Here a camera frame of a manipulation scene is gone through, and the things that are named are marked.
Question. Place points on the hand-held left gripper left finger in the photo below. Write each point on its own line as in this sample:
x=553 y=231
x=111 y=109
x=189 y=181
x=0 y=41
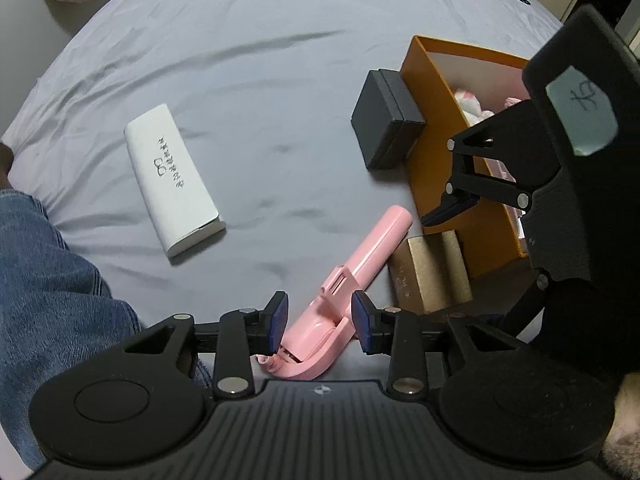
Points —
x=278 y=320

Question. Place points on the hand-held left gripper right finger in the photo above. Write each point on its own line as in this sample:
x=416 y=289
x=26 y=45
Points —
x=361 y=322

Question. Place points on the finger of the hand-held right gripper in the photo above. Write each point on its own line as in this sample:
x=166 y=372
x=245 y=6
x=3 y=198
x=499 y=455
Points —
x=440 y=216

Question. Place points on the pink selfie stick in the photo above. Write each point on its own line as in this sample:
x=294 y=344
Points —
x=370 y=250

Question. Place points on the orange cardboard box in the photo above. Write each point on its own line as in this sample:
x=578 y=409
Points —
x=435 y=135

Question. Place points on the white rabbit plush striped hat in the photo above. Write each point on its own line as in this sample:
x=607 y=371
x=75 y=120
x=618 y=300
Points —
x=470 y=107

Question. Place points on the knitted plush pink hat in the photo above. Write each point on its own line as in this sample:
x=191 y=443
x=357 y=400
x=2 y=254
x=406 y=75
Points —
x=515 y=103

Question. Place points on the person's right forearm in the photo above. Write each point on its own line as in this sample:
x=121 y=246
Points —
x=625 y=425

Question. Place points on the gold cardboard box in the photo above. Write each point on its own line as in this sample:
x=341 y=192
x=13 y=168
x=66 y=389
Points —
x=430 y=270

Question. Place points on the black box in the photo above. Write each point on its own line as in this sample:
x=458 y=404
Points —
x=380 y=110

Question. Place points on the white long box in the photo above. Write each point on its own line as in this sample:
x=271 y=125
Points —
x=170 y=180

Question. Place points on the person's left leg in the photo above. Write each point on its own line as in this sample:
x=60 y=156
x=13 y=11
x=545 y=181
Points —
x=50 y=285

